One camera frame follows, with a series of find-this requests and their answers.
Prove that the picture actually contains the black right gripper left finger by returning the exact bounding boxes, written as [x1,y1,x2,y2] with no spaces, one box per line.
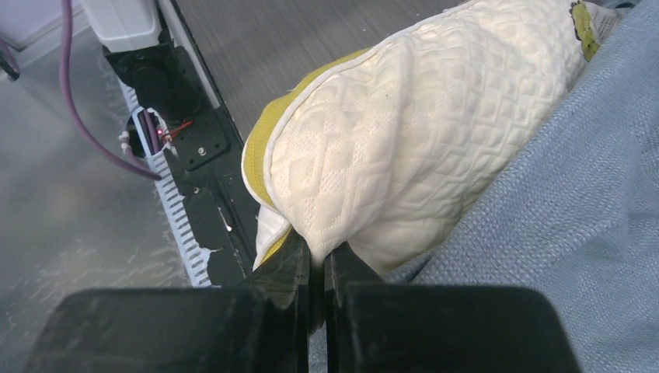
[26,233,310,372]

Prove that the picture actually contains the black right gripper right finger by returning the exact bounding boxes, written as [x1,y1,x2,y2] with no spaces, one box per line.
[324,244,581,372]

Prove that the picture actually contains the cream pillow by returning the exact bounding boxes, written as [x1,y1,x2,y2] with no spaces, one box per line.
[242,1,624,274]

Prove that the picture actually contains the blue pillowcase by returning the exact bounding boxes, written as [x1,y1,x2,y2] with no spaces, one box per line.
[309,1,658,372]

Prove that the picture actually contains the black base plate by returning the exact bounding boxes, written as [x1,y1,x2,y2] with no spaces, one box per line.
[103,0,263,288]

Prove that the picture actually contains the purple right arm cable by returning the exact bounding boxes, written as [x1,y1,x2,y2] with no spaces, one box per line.
[59,0,163,182]

